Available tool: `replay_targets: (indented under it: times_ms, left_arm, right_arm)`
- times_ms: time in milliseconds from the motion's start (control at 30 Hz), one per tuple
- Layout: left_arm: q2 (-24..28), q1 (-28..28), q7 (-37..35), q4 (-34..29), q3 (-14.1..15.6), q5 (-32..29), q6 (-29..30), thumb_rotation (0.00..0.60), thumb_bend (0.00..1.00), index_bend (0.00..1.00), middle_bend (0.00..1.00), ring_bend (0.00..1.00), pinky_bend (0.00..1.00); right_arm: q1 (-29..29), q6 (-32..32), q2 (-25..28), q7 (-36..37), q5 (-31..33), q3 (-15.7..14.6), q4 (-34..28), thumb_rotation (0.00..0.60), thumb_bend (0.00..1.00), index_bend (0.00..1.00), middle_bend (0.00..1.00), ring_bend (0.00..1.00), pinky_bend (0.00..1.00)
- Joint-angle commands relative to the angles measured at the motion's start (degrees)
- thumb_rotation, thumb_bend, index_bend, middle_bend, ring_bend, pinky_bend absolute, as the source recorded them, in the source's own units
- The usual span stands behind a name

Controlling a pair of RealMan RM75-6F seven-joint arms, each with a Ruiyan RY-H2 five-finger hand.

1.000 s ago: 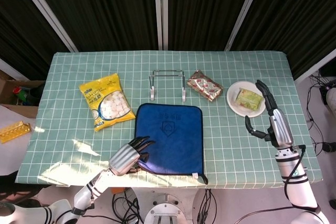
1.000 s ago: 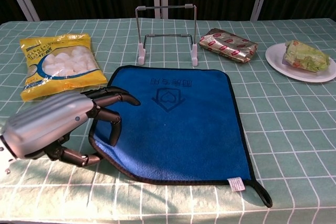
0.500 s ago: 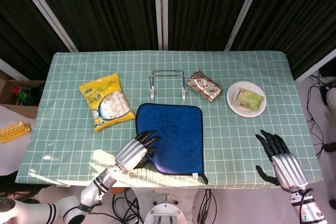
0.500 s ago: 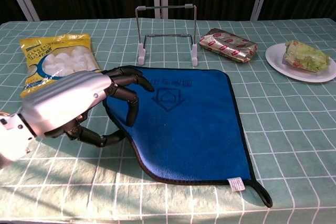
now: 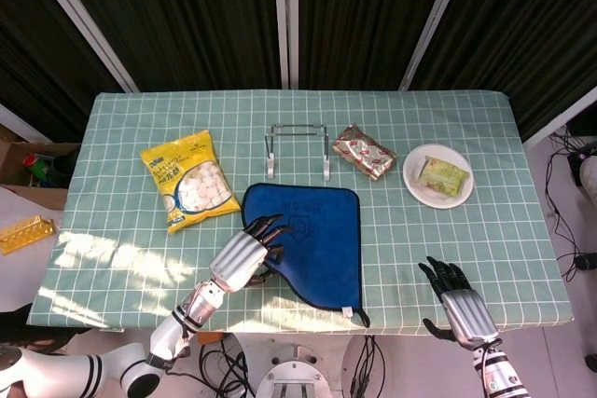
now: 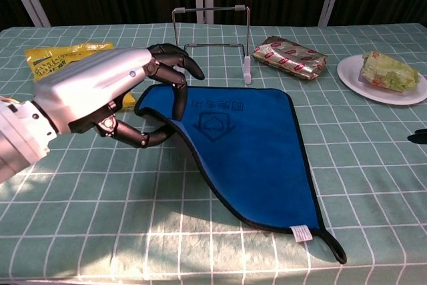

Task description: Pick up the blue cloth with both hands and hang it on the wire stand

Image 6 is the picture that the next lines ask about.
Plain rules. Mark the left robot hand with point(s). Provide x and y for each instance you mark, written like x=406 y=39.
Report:
x=93 y=78

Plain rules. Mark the green wrapped sandwich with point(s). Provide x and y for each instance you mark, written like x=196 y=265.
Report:
x=388 y=71

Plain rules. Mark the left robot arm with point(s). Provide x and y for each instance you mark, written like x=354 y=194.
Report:
x=20 y=135

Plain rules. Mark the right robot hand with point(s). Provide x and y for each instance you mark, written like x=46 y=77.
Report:
x=418 y=137

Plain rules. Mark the white round plate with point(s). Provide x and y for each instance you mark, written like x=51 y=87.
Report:
x=350 y=78

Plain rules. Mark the green checkered tablecloth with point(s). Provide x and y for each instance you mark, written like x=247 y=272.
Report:
x=100 y=215

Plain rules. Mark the gold foil snack packet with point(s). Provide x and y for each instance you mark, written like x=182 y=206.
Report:
x=290 y=58

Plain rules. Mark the yellow marshmallow bag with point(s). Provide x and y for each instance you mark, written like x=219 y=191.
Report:
x=56 y=59

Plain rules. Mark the blue microfibre towel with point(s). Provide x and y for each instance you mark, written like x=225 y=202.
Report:
x=260 y=158

